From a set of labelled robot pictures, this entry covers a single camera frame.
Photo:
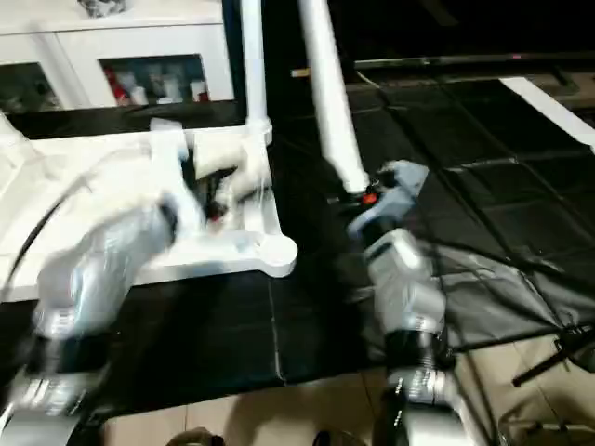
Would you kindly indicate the white plastic table top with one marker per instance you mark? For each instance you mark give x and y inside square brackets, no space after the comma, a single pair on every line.
[251,251]

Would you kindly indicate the white plastic table leg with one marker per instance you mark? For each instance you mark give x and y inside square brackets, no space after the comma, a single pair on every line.
[13,135]
[330,93]
[255,65]

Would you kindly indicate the black work mat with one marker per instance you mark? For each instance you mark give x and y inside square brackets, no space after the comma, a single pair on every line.
[232,325]

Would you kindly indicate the red bottle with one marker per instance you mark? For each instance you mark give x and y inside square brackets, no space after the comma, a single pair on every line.
[120,88]

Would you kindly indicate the small gold label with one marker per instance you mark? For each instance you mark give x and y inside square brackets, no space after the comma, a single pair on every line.
[299,72]

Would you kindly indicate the white cabinet with glass doors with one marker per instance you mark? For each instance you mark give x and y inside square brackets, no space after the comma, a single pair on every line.
[139,42]

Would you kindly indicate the black flat bar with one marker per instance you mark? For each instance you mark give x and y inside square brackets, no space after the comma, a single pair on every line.
[483,61]

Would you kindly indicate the white board strip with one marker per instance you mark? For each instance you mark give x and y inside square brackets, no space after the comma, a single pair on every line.
[553,110]

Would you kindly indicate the black bundle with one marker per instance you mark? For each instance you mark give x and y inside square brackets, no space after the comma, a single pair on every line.
[104,6]

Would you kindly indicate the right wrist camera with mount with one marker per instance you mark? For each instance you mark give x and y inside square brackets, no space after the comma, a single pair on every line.
[402,190]

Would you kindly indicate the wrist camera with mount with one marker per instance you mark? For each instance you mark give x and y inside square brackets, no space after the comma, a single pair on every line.
[402,190]
[172,158]

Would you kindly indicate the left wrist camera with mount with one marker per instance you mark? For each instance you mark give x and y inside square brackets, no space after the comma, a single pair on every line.
[172,158]

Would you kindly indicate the black metal frame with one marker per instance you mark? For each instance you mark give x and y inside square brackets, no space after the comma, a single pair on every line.
[548,353]

